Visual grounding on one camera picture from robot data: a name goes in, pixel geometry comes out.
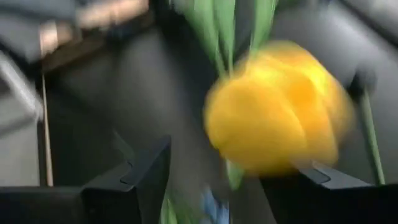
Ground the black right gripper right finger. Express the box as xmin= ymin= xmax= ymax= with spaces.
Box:
xmin=260 ymin=161 xmax=398 ymax=224

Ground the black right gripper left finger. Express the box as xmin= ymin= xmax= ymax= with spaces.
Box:
xmin=0 ymin=134 xmax=172 ymax=224

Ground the blue artificial flower sprig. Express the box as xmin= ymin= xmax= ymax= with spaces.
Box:
xmin=160 ymin=186 xmax=233 ymax=224

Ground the yellow artificial tulip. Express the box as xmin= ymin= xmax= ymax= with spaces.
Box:
xmin=174 ymin=0 xmax=356 ymax=191
xmin=357 ymin=88 xmax=386 ymax=186

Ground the black work surface mat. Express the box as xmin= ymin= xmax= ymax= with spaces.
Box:
xmin=37 ymin=0 xmax=398 ymax=224

